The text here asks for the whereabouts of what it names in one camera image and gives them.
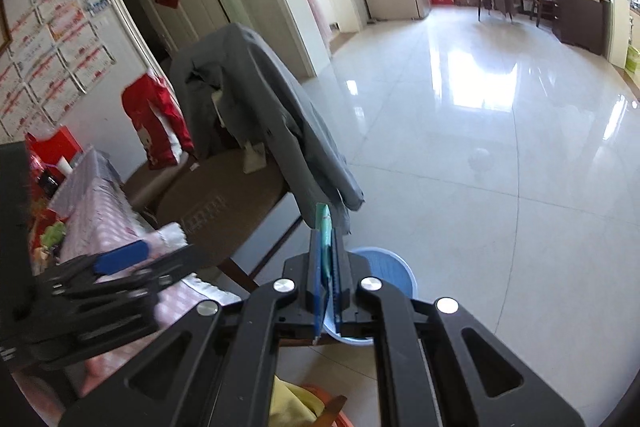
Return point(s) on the large red box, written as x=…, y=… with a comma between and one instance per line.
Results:
x=55, y=144

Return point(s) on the yellow cloth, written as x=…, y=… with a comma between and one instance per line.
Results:
x=295, y=402

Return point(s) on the white paper piece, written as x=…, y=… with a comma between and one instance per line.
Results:
x=253, y=157

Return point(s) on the blue plastic bin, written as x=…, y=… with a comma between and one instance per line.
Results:
x=390, y=272

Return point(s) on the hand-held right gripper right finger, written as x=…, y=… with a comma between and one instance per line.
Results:
x=337, y=287

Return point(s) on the black flat panel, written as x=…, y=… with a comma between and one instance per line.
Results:
x=15, y=207

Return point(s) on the grey jacket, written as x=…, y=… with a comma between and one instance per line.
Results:
x=280, y=107

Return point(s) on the pink checked tablecloth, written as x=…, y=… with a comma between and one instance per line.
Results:
x=100, y=224

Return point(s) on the blue wall sticker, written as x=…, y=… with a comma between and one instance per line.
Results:
x=97, y=5

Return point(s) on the wooden picture frame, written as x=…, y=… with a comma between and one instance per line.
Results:
x=4, y=27

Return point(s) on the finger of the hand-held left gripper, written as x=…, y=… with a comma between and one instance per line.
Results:
x=122, y=257
x=175, y=264

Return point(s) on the green packet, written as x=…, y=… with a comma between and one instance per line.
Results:
x=52, y=234

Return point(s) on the white cup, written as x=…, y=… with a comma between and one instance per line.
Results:
x=64, y=167

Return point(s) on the group of wall certificates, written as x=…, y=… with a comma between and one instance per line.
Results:
x=45, y=37

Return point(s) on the white door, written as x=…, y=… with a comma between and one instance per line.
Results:
x=195, y=12

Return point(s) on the teal thin packet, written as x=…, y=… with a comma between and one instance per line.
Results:
x=324, y=247

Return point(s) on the dark wooden sideboard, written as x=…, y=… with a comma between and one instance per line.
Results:
x=582, y=19

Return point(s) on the wooden chair with brown cushion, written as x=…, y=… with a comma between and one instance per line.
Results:
x=220, y=207

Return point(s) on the orange stool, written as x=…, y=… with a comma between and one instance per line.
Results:
x=331, y=411

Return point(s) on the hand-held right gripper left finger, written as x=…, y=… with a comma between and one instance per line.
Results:
x=316, y=287

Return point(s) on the red cloth bag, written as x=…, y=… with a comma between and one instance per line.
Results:
x=155, y=117

